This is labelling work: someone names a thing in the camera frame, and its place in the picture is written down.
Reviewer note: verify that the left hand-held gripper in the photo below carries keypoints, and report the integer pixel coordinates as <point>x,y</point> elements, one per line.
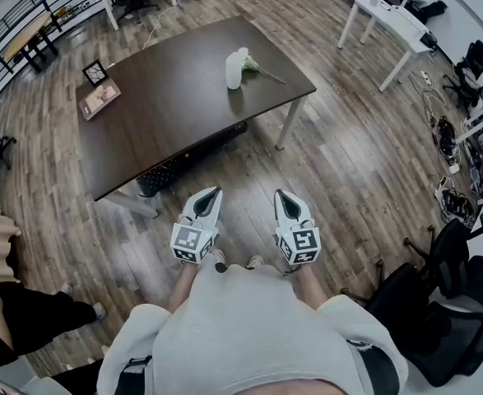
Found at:
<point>191,241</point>

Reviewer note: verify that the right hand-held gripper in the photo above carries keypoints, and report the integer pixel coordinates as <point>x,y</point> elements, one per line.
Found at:
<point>300,243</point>

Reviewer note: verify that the white vase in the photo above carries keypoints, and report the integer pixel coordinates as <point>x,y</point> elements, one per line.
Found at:
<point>233,72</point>

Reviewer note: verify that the white flower with green stem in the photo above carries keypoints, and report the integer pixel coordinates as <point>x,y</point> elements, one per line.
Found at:
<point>251,66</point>

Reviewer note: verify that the person's right forearm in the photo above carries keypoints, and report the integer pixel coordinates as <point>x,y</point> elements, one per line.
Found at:
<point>312,286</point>

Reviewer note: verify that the person's left forearm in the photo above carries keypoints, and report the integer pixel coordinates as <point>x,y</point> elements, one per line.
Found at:
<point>182,286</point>

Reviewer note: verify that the black perforated bin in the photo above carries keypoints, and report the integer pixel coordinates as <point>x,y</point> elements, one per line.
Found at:
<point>171,173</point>

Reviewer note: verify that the person's left shoe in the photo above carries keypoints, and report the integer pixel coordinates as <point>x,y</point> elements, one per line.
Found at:
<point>219,259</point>

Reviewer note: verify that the person's shoe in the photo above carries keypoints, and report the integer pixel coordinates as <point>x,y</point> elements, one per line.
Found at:
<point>255,261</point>
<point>219,259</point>

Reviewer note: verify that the person's right shoe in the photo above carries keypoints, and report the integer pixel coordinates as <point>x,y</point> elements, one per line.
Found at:
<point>255,261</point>

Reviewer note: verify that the dark brown wooden table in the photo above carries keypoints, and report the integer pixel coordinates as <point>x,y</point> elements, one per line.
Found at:
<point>175,97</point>

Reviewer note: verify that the person's grey shirt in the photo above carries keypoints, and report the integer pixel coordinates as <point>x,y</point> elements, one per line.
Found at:
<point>245,327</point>

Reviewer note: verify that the brown book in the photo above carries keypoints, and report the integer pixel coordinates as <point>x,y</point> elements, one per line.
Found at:
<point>99,99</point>

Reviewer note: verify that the black mesh office chair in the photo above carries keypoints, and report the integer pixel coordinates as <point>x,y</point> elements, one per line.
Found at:
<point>442,335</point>
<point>459,257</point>

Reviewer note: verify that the white power strip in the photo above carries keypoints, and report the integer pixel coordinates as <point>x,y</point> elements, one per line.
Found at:
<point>426,79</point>

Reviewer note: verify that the black office chair with clothes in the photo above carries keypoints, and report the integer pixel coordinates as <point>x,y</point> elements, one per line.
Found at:
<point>471,76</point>

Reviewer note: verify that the black backpack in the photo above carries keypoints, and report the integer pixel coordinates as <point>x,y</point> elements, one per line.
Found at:
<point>433,9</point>

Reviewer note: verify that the light wooden desk black legs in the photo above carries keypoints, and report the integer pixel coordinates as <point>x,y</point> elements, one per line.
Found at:
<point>25,35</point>

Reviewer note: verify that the black metal railing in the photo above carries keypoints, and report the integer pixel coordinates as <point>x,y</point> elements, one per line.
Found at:
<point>19,10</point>

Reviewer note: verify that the black picture frame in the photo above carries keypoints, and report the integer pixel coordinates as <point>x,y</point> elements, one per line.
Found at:
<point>94,73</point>

